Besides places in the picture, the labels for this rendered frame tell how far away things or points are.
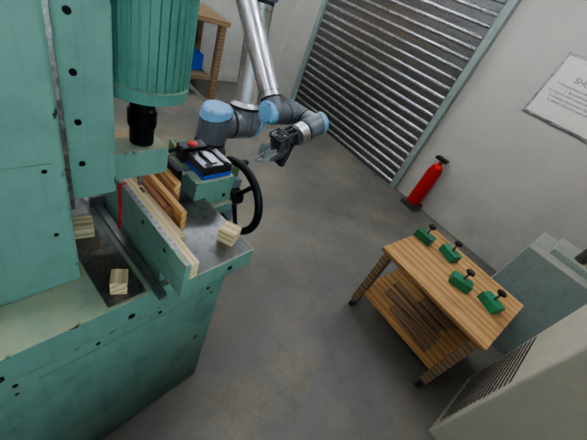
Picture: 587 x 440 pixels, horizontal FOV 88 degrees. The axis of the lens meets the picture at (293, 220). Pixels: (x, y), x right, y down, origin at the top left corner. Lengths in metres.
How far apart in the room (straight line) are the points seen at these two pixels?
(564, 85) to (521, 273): 1.55
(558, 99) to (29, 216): 3.26
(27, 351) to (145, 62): 0.58
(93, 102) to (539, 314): 2.48
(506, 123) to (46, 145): 3.22
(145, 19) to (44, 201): 0.35
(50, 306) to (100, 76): 0.48
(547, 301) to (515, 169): 1.29
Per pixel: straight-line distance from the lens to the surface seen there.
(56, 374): 0.92
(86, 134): 0.68
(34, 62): 0.57
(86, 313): 0.81
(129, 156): 0.78
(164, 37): 0.64
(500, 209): 3.41
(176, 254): 0.70
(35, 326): 0.81
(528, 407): 1.65
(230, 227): 0.81
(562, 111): 3.27
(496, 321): 1.90
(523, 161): 3.32
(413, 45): 3.76
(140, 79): 0.66
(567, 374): 1.52
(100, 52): 0.63
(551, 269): 2.42
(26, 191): 0.66
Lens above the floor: 1.48
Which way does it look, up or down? 37 degrees down
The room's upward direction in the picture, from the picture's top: 24 degrees clockwise
